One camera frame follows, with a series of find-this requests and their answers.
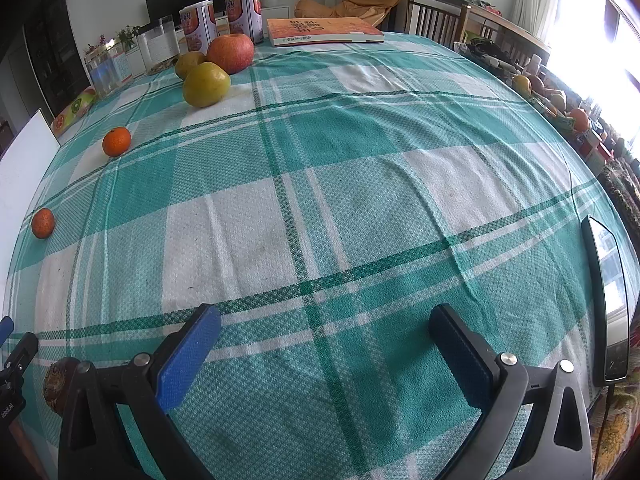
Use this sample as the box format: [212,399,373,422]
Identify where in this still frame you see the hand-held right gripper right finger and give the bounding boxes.
[428,303,594,480]

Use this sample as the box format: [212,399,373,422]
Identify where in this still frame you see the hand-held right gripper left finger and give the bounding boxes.
[57,302,222,480]

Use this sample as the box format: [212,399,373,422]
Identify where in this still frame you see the dark brown passion fruit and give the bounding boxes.
[43,357,80,417]

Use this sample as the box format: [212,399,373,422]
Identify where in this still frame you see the orange tangerine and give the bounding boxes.
[31,208,55,239]
[102,127,132,158]

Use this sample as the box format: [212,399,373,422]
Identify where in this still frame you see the white cardboard box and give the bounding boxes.
[0,108,61,306]

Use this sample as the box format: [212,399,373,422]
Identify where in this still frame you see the red apple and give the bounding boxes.
[206,33,255,75]

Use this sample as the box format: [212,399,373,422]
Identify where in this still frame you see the green checked tablecloth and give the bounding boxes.
[0,30,632,480]

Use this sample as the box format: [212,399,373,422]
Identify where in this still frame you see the kiwi print snack packet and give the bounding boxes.
[50,85,98,136]

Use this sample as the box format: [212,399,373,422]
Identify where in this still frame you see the clear jar gold lid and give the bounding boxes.
[83,42,134,99]

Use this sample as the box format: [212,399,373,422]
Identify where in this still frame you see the black glass cabinet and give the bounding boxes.
[24,0,90,117]

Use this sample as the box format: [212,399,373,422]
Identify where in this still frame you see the clear jar dark lid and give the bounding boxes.
[136,17,181,75]

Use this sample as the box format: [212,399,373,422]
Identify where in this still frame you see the green potted plant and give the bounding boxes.
[115,25,144,52]

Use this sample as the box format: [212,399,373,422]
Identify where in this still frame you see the red and white can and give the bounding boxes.
[224,0,264,45]
[179,0,217,56]

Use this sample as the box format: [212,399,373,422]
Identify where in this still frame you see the wooden slatted chair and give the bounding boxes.
[405,0,471,49]

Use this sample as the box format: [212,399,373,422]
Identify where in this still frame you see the orange book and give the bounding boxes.
[266,16,385,48]

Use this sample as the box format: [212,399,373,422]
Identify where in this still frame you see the orange cushioned chair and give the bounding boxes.
[293,0,404,29]

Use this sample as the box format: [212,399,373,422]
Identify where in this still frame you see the black cable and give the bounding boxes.
[596,384,615,480]

